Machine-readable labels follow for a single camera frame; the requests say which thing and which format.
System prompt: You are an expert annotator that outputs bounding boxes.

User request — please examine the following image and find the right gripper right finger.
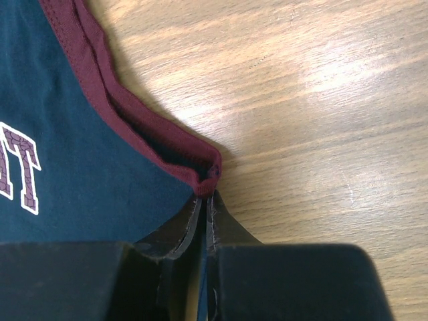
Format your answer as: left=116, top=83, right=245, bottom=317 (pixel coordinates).
left=200, top=191, right=261, bottom=320

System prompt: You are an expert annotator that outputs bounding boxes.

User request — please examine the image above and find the navy jersey tank top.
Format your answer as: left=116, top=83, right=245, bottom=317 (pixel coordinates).
left=1, top=1, right=221, bottom=320

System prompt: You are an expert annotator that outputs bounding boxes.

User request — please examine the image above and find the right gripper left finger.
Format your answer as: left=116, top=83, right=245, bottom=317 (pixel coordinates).
left=135, top=196, right=203, bottom=320

